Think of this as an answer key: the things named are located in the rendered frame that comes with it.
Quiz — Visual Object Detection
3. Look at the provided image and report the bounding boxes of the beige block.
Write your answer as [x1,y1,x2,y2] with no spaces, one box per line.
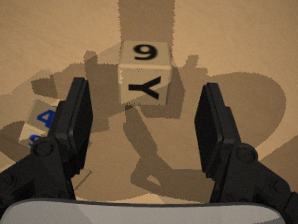
[18,99,56,148]
[118,41,172,106]

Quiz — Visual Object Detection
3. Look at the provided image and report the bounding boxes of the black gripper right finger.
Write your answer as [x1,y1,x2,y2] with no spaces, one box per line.
[194,82,298,224]

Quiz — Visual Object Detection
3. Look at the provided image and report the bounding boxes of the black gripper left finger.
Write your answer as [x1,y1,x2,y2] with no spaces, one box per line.
[0,77,93,219]

